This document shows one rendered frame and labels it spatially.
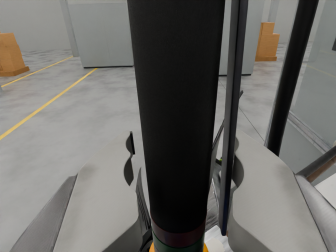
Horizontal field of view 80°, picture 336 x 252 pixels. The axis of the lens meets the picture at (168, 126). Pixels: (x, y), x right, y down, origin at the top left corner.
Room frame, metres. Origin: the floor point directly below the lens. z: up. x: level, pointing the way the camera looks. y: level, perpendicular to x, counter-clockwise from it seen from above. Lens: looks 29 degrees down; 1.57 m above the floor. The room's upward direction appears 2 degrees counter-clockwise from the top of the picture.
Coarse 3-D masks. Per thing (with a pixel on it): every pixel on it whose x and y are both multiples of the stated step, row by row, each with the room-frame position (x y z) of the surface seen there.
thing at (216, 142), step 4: (240, 92) 0.38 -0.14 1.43; (220, 128) 0.34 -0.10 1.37; (220, 132) 0.32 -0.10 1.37; (216, 136) 0.35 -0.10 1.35; (216, 140) 0.31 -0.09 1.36; (212, 144) 0.36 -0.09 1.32; (216, 144) 0.34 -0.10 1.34; (212, 148) 0.31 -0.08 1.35; (216, 148) 0.38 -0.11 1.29; (212, 152) 0.31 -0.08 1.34; (216, 152) 0.41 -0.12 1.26; (212, 156) 0.33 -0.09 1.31; (212, 160) 0.35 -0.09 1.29; (212, 164) 0.36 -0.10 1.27; (212, 168) 0.37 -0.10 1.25; (212, 172) 0.37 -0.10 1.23; (208, 188) 0.33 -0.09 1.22; (208, 192) 0.33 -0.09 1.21
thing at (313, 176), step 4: (332, 160) 0.21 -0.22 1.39; (324, 164) 0.20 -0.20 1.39; (328, 164) 0.20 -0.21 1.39; (332, 164) 0.21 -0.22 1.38; (320, 168) 0.20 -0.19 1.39; (324, 168) 0.20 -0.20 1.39; (316, 172) 0.19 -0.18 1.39; (320, 172) 0.19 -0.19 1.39; (308, 176) 0.18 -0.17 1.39; (312, 176) 0.18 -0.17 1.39; (316, 176) 0.19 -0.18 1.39; (308, 180) 0.18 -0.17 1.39; (312, 180) 0.18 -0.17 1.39
